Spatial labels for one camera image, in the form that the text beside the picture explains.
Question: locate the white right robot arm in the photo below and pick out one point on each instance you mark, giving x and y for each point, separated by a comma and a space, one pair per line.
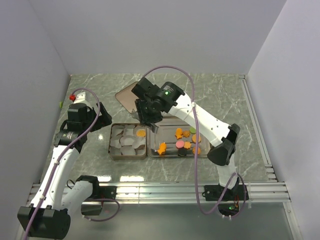
221, 136

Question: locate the round tan sandwich cookie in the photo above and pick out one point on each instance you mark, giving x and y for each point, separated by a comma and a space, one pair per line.
196, 139

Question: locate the rose gold cookie tin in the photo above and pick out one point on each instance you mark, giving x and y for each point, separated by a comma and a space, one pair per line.
127, 142

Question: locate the black sandwich cookie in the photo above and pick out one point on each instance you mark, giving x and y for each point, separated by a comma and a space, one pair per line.
182, 152

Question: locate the white paper cup liners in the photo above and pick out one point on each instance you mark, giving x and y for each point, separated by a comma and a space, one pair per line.
125, 143

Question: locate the chocolate chip cookie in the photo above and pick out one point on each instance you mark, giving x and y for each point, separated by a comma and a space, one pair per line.
196, 150

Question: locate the green macaron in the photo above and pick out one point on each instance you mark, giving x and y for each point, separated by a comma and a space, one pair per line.
192, 130

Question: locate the pink macaron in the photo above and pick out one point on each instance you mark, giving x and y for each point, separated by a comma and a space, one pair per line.
180, 144

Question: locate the rose gold tin lid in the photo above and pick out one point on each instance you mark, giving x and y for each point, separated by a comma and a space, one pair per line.
127, 98

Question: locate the stainless steel tray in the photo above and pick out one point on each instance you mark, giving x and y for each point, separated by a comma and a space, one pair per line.
166, 134

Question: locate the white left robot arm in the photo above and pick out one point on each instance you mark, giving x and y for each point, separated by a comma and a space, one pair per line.
49, 212

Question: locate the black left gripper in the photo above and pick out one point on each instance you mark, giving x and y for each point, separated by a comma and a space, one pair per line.
104, 120

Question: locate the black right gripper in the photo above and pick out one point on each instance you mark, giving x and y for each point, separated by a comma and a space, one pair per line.
143, 117

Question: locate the metal tongs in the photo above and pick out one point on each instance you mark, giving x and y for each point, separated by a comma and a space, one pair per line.
151, 126

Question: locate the round sandwich cookie green top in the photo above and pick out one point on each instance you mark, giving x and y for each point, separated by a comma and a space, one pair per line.
141, 133

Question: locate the orange fish cookie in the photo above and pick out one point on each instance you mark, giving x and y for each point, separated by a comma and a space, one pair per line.
178, 133
162, 149

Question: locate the aluminium front rail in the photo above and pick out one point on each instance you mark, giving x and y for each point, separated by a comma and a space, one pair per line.
184, 192

